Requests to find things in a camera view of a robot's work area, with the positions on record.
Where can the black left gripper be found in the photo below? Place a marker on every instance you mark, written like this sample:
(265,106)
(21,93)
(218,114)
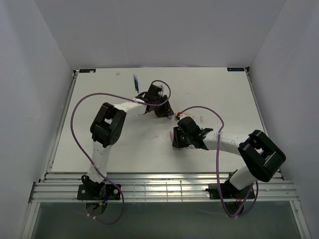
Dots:
(166,109)

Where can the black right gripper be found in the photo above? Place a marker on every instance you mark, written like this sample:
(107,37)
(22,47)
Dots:
(177,142)

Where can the blue ink pen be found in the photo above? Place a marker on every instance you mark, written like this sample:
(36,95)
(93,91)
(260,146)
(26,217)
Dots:
(136,83)

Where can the pink highlighter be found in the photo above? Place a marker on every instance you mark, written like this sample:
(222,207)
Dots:
(171,136)

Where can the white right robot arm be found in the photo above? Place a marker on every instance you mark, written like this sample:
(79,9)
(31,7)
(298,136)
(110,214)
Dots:
(261,156)

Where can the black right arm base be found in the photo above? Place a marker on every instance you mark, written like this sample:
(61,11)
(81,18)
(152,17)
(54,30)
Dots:
(229,192)

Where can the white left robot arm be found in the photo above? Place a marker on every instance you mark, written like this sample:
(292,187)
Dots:
(107,127)

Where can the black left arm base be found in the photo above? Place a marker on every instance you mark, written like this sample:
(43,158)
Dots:
(107,191)

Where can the aluminium frame rail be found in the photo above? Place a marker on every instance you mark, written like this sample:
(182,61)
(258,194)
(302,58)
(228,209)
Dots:
(148,188)

